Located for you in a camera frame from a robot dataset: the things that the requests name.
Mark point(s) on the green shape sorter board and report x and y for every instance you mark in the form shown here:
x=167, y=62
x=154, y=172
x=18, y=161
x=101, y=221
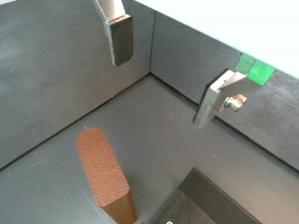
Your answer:
x=256, y=69

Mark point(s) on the brown two-pronged block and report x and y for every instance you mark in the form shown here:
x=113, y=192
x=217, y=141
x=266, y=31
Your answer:
x=106, y=177

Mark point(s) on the dark grey curved bracket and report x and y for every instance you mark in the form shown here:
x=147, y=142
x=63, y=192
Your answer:
x=201, y=203

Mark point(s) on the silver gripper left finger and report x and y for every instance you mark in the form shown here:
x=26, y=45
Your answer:
x=119, y=29

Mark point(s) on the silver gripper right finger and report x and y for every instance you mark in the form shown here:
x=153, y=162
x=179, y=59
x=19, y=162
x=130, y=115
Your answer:
x=224, y=93

